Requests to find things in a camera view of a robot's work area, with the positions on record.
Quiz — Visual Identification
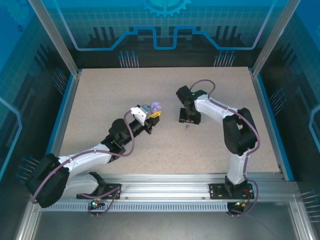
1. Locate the left power connector with light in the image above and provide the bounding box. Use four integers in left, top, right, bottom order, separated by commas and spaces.
87, 198, 105, 210

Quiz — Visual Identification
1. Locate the aluminium mounting rail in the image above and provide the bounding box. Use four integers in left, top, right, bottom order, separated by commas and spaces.
32, 174, 300, 201

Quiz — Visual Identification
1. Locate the left aluminium frame post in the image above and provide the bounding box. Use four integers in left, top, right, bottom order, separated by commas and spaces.
27, 0, 82, 77

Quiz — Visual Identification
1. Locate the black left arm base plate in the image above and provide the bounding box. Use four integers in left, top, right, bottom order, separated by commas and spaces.
76, 183, 123, 200

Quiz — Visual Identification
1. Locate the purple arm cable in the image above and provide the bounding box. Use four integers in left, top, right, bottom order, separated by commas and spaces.
31, 109, 137, 218
189, 79, 263, 218

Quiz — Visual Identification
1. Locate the left aluminium side rail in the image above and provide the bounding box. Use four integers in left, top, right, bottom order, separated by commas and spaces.
42, 71, 82, 182

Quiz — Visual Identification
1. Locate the metal bottom panel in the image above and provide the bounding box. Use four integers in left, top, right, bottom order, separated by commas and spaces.
14, 194, 316, 240

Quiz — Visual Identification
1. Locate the right aluminium side rail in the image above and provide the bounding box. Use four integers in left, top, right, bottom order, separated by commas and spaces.
249, 68, 296, 182

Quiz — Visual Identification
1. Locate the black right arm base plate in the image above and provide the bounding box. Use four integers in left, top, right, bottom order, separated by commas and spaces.
208, 183, 254, 200

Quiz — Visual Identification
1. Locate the aluminium frame post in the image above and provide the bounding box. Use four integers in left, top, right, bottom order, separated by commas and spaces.
251, 0, 302, 77
27, 0, 82, 77

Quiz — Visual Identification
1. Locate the perforated aluminium cable duct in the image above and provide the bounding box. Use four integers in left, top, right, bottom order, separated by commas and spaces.
39, 202, 231, 213

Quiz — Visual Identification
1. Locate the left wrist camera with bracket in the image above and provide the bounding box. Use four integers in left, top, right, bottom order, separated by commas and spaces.
129, 105, 147, 126

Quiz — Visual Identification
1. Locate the aluminium side rail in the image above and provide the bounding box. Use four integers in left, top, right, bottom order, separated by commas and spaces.
42, 71, 82, 182
249, 68, 296, 182

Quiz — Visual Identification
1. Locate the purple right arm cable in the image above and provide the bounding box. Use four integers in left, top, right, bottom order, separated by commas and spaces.
189, 79, 263, 218

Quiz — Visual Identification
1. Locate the right aluminium frame post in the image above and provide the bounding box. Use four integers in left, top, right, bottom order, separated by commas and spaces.
251, 0, 302, 77

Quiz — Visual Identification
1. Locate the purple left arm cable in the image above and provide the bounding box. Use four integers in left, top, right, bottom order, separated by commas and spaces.
31, 109, 137, 218

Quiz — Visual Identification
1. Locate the purple earbud charging case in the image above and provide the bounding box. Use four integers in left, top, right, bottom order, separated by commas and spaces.
150, 100, 164, 113

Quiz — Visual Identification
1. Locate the right power connector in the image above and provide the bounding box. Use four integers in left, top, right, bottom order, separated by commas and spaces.
231, 199, 251, 208

